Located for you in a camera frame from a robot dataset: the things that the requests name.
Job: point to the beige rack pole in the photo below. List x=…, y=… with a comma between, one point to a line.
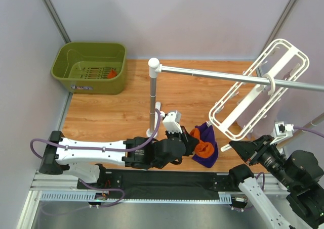
x=308, y=128

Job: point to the aluminium mounting rail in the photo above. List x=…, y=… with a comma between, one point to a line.
x=64, y=188

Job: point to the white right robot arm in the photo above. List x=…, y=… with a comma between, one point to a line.
x=297, y=176

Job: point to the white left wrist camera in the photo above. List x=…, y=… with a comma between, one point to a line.
x=172, y=122

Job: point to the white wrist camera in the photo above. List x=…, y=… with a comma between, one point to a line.
x=172, y=122
x=282, y=132

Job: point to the white and grey drying rack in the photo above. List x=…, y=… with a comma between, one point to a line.
x=153, y=97

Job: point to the purple cloth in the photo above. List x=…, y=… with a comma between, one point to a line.
x=207, y=135

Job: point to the pale lilac hanging cloth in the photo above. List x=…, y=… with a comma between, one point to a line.
x=265, y=124

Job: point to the orange sock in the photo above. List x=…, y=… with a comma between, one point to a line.
x=203, y=149
x=112, y=74

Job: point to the green plastic laundry basket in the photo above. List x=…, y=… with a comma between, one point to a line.
x=82, y=67

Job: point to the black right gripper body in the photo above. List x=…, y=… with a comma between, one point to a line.
x=256, y=151

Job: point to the white clip sock hanger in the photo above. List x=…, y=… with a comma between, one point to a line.
x=276, y=50

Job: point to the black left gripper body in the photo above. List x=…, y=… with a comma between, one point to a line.
x=186, y=140

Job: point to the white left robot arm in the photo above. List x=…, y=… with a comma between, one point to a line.
x=85, y=160

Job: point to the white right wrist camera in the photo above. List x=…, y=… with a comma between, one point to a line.
x=282, y=132

